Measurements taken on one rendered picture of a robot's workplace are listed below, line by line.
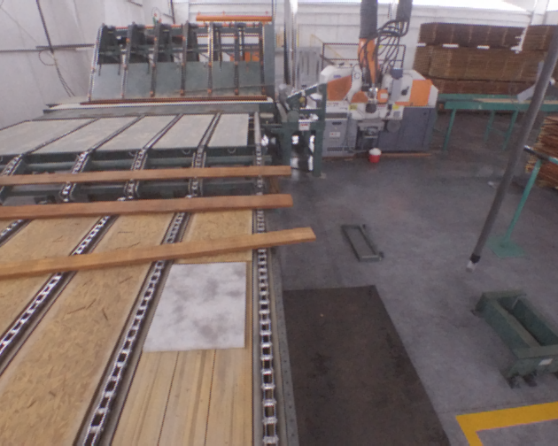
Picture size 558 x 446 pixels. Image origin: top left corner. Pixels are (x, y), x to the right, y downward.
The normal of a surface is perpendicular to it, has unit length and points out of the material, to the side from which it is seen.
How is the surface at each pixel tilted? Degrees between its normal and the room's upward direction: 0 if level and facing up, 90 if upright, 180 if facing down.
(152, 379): 0
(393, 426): 0
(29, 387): 0
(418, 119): 90
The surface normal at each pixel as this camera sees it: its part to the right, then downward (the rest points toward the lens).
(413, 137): 0.07, 0.51
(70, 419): 0.00, -0.86
